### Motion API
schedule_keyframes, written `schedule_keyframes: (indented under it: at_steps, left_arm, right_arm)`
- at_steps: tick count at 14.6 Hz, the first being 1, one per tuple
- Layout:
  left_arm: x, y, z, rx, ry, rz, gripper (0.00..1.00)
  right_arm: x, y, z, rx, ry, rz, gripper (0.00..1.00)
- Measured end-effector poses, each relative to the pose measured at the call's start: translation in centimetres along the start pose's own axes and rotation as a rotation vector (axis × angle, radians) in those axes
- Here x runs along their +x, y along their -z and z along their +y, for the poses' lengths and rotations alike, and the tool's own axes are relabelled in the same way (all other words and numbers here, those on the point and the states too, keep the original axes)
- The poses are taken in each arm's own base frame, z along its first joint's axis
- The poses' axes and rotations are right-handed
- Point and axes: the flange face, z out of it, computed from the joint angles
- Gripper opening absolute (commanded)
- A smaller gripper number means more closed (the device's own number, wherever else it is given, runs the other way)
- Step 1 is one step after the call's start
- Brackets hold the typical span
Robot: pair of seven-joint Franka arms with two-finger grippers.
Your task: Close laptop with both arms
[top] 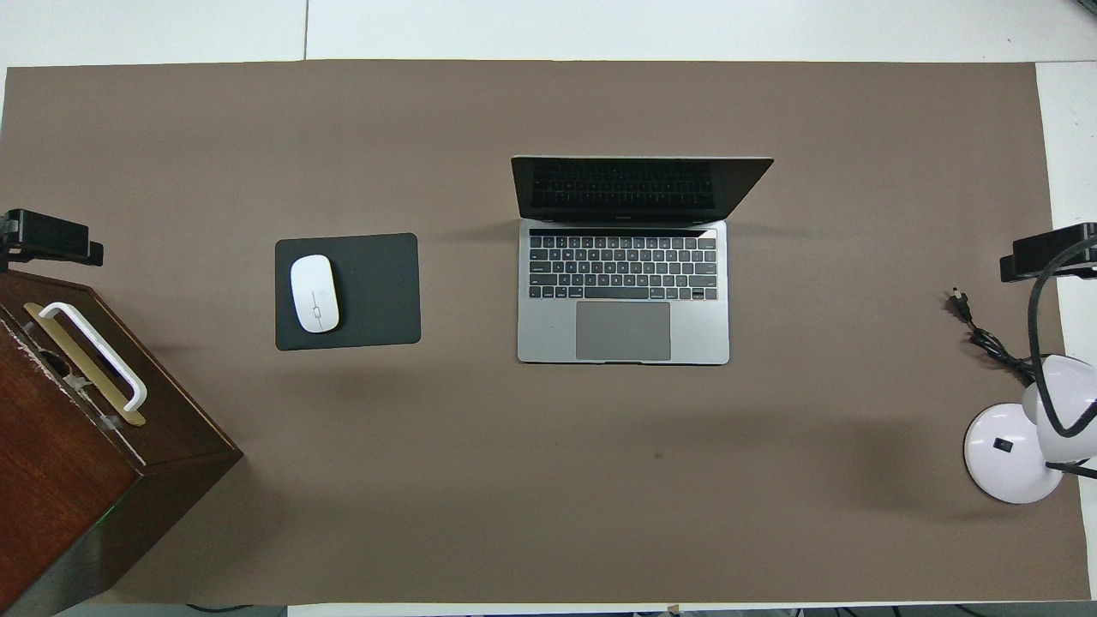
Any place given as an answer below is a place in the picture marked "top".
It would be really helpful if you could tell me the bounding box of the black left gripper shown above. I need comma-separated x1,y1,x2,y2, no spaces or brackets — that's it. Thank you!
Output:
0,208,105,267

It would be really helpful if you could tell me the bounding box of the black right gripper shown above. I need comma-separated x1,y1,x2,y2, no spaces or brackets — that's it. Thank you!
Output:
999,222,1097,284

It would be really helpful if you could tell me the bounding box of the grey aluminium laptop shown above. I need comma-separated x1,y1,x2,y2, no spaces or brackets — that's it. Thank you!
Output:
512,156,775,366

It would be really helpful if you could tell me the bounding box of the brown table mat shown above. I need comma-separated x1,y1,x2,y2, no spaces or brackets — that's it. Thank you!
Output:
0,60,1091,605

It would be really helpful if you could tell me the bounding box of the white desk lamp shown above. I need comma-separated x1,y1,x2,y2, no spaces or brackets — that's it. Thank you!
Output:
963,353,1097,505

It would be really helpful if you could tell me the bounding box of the white computer mouse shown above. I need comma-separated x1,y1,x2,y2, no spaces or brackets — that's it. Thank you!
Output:
290,255,340,334

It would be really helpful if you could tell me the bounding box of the dark brown wooden box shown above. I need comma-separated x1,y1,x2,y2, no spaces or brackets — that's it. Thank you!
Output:
0,268,245,617

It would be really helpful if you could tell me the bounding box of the black mouse pad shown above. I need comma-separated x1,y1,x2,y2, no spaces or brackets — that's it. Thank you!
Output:
274,232,423,352

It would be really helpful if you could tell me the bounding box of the black lamp power cable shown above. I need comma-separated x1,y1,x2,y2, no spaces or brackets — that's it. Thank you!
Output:
950,289,1042,384

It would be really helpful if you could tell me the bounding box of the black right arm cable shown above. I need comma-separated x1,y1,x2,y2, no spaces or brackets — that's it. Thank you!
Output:
1027,236,1097,438

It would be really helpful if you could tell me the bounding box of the brass handle plate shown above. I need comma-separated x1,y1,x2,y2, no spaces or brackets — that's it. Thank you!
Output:
23,302,147,427

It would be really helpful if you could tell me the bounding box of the white box handle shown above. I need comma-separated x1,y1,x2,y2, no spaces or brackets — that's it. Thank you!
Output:
39,302,148,414

